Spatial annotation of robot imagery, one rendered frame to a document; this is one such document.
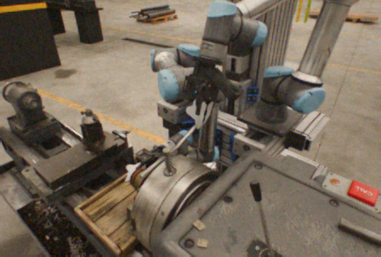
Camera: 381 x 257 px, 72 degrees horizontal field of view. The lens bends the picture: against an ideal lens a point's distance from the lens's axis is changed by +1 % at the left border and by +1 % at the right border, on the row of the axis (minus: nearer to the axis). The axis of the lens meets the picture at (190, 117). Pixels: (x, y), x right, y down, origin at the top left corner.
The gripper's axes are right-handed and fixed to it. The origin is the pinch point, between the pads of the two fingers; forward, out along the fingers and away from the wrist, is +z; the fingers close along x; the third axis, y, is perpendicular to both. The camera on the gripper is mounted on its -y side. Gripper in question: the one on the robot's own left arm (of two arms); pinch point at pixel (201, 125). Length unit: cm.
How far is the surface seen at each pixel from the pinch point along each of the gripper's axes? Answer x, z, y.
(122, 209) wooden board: -1, 48, 28
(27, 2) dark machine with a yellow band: -134, -29, 467
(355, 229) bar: 0.4, 7.4, -44.6
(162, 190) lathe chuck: 12.9, 17.8, -0.8
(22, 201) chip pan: 5, 87, 106
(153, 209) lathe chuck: 15.9, 22.6, -1.3
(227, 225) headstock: 14.5, 14.4, -22.2
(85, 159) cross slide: -1, 39, 58
